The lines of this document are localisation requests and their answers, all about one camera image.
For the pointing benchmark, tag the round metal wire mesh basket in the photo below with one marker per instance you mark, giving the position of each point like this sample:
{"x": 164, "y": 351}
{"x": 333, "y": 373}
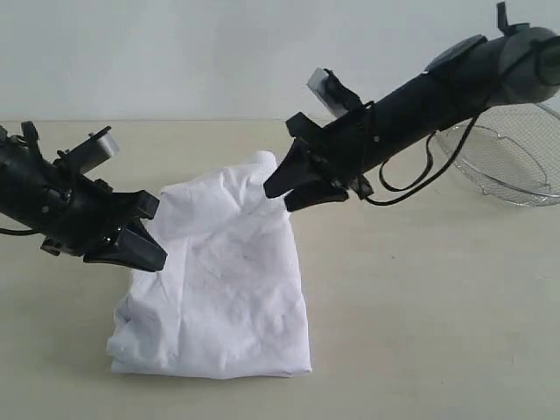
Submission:
{"x": 512, "y": 153}

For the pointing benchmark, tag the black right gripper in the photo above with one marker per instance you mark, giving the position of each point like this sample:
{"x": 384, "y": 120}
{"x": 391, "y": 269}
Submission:
{"x": 323, "y": 162}

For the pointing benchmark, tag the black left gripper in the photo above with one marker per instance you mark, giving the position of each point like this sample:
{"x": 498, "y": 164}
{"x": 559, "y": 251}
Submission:
{"x": 104, "y": 226}

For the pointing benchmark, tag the white t-shirt with red logo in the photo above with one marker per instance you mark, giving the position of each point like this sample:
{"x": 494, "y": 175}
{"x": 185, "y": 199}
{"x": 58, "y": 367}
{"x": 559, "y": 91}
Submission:
{"x": 229, "y": 301}

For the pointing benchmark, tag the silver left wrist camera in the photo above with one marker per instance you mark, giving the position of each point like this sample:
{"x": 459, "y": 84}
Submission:
{"x": 98, "y": 148}

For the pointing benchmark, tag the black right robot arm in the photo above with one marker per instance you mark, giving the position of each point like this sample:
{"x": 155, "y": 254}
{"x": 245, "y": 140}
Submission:
{"x": 460, "y": 85}

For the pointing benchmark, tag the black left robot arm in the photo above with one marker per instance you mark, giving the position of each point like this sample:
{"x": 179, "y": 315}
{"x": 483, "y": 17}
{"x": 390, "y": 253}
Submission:
{"x": 34, "y": 192}

